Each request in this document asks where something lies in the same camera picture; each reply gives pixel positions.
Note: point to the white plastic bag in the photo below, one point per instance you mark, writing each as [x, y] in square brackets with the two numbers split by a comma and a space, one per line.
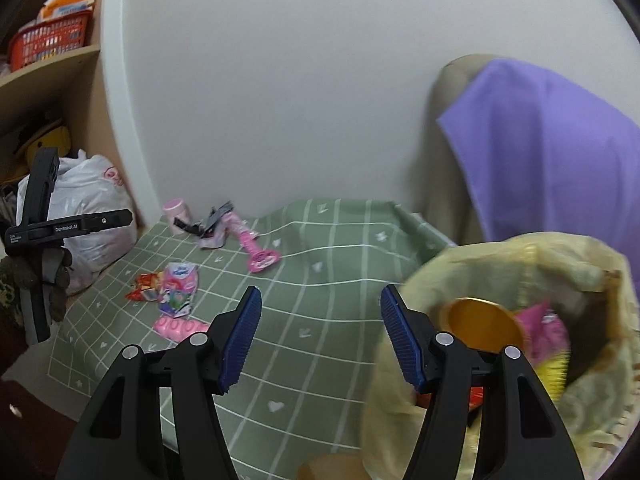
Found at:
[95, 195]

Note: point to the purple cloth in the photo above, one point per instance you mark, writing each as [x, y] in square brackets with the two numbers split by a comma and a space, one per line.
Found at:
[550, 160]

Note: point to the small red wrapper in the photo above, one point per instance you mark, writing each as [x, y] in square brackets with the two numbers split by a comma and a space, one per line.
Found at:
[145, 290]

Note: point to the red paper cup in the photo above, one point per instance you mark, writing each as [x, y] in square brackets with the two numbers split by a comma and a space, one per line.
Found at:
[480, 325]

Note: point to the pink jar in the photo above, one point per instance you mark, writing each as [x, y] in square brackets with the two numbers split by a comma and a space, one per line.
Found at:
[176, 210]

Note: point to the red plastic basket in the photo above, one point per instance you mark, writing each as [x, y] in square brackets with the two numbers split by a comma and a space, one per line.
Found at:
[47, 40]

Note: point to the person's left hand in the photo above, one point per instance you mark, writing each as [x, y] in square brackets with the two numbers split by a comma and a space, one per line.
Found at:
[62, 267]

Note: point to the wooden shelf unit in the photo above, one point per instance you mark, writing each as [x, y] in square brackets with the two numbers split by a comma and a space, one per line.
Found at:
[75, 90]

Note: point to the green checked tablecloth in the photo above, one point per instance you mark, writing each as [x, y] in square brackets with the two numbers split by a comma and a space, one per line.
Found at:
[320, 285]

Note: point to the yellow plush toy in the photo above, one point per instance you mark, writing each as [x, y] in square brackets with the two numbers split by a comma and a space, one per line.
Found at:
[50, 140]

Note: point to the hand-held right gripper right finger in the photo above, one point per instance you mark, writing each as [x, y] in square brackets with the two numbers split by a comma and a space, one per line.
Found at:
[402, 340]

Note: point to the beige padded headboard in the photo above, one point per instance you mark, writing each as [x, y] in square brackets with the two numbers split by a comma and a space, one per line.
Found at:
[450, 160]

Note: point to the dark wrapper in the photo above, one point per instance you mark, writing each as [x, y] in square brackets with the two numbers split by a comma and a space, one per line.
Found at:
[215, 217]

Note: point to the yellow plastic bag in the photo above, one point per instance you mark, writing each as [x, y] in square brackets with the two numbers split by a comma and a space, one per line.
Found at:
[500, 260]

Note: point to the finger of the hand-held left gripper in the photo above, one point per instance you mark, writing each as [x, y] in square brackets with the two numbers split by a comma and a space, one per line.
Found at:
[112, 220]

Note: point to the pink white wrapper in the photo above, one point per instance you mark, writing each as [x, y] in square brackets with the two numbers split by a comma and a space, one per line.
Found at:
[179, 285]

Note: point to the tan rounded object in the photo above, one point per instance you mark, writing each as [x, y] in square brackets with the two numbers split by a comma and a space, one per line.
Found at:
[332, 467]

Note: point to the pink caterpillar toy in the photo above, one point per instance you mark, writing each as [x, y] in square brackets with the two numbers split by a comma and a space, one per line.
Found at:
[180, 329]

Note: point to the orange white packages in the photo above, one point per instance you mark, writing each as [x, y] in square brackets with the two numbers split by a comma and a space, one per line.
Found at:
[67, 0]

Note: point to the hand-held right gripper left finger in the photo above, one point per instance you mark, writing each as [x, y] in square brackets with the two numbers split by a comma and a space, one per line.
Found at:
[240, 340]

